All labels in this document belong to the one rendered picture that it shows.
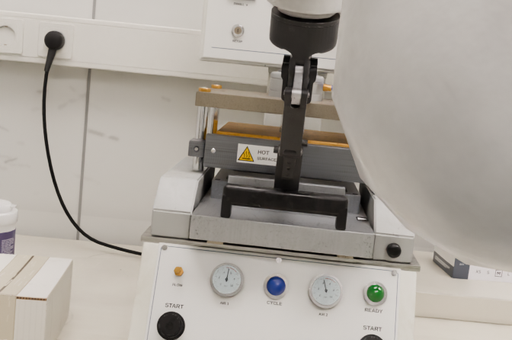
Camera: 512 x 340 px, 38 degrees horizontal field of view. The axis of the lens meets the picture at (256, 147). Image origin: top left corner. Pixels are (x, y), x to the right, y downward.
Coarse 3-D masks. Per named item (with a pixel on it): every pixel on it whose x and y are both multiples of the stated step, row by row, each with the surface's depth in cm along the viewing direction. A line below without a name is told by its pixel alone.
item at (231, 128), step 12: (216, 132) 102; (228, 132) 101; (240, 132) 103; (252, 132) 104; (264, 132) 106; (276, 132) 108; (312, 132) 114; (324, 132) 116; (324, 144) 101; (336, 144) 101
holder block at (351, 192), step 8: (224, 168) 110; (216, 176) 103; (224, 176) 103; (248, 176) 105; (256, 176) 106; (264, 176) 107; (272, 176) 108; (216, 184) 99; (224, 184) 99; (328, 184) 105; (336, 184) 106; (344, 184) 106; (352, 184) 107; (216, 192) 99; (352, 192) 100; (352, 200) 99; (352, 208) 99
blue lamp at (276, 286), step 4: (276, 276) 90; (268, 280) 90; (272, 280) 89; (276, 280) 89; (280, 280) 89; (268, 284) 89; (272, 284) 89; (276, 284) 89; (280, 284) 89; (284, 284) 89; (268, 288) 89; (272, 288) 89; (276, 288) 89; (280, 288) 89; (284, 288) 89; (272, 292) 89; (276, 292) 89; (280, 292) 89
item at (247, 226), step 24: (336, 192) 94; (192, 216) 88; (216, 216) 89; (240, 216) 90; (264, 216) 92; (288, 216) 93; (312, 216) 94; (360, 216) 98; (216, 240) 89; (240, 240) 88; (264, 240) 88; (288, 240) 88; (312, 240) 88; (336, 240) 88; (360, 240) 88
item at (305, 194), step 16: (224, 192) 88; (240, 192) 88; (256, 192) 88; (272, 192) 88; (288, 192) 88; (304, 192) 88; (224, 208) 88; (272, 208) 88; (288, 208) 88; (304, 208) 88; (320, 208) 87; (336, 208) 87; (336, 224) 88
